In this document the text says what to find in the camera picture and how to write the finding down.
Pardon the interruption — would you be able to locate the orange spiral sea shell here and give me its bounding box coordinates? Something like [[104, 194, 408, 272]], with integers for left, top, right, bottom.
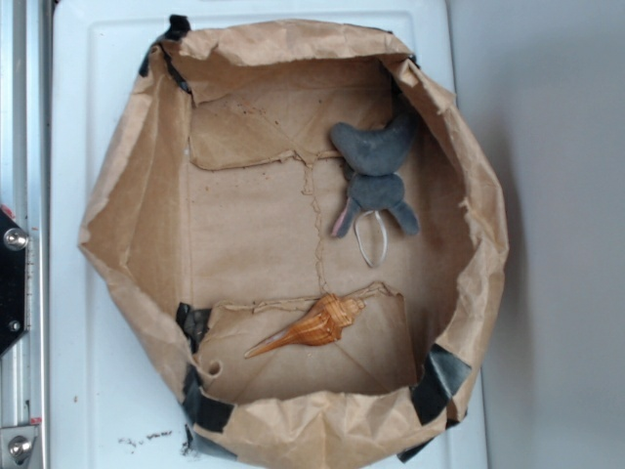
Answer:
[[244, 294, 366, 359]]

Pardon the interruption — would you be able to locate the black metal bracket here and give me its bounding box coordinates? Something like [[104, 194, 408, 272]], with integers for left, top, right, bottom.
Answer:
[[0, 204, 29, 358]]

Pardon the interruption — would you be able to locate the white string loop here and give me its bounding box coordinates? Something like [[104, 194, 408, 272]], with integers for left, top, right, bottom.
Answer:
[[353, 210, 390, 269]]

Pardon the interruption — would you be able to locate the white plastic table board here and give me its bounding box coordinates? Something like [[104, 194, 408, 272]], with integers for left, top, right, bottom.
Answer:
[[47, 0, 491, 469]]

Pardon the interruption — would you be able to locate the aluminium frame rail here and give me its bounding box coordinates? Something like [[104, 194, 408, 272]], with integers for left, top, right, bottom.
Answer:
[[1, 1, 53, 468]]

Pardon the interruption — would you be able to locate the brown paper bag tray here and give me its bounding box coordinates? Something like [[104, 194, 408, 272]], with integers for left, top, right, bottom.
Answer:
[[79, 16, 509, 468]]

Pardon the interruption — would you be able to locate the grey plush bunny toy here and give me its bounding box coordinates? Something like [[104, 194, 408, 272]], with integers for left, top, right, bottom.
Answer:
[[330, 113, 419, 237]]

